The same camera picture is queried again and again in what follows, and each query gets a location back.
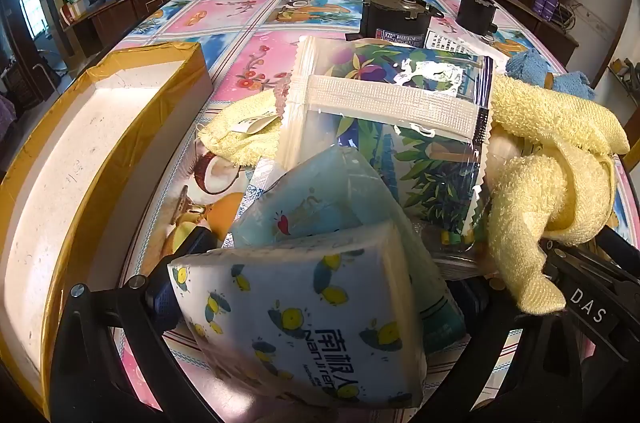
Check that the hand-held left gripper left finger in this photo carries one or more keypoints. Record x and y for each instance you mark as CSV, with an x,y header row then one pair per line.
x,y
162,303

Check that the white printed sachet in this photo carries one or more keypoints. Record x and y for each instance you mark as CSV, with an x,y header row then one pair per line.
x,y
447,40

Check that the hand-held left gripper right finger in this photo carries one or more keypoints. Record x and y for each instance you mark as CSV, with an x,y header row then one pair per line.
x,y
480,308

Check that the large black electric motor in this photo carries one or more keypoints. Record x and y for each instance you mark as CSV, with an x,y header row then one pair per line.
x,y
390,18

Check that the purple bottle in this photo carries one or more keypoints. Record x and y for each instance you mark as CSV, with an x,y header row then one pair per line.
x,y
543,3
554,4

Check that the lemon print tissue packet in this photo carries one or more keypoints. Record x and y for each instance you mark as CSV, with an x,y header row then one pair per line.
x,y
300,303

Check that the blue towel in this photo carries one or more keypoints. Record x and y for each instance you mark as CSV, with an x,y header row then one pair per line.
x,y
530,68

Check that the printed tablecloth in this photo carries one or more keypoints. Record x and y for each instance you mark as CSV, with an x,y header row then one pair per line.
x,y
240,63

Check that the clear zip bag tropical print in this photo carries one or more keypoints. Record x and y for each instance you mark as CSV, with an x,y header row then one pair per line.
x,y
390,103

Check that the red and white box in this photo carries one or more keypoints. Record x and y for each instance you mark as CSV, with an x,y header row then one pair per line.
x,y
74,10

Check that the small black electric motor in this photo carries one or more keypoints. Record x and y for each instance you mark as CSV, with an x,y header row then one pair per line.
x,y
477,13

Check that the light blue wet wipes packet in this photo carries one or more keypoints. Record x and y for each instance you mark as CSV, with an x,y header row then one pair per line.
x,y
310,193

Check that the yellow-taped cardboard box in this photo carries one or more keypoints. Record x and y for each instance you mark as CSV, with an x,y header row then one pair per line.
x,y
75,143

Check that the window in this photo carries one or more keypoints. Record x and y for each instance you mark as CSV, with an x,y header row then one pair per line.
x,y
27,8

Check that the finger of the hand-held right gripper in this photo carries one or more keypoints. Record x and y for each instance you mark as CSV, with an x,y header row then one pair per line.
x,y
557,260

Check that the small yellow towel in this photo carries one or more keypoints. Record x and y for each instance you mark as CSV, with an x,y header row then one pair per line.
x,y
235,138

